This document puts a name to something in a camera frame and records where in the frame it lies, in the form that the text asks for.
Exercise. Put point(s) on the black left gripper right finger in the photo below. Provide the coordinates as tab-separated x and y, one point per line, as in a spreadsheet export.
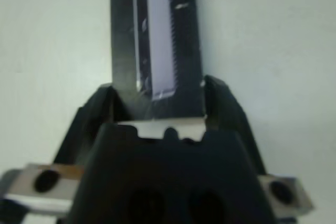
228	108

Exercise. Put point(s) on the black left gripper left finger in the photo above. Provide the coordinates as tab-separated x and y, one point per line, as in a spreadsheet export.
89	119

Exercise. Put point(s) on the black box lid with window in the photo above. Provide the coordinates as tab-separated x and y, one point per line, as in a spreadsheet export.
123	37

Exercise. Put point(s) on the black box base white insert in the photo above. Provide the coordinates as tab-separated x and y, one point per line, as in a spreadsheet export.
152	129

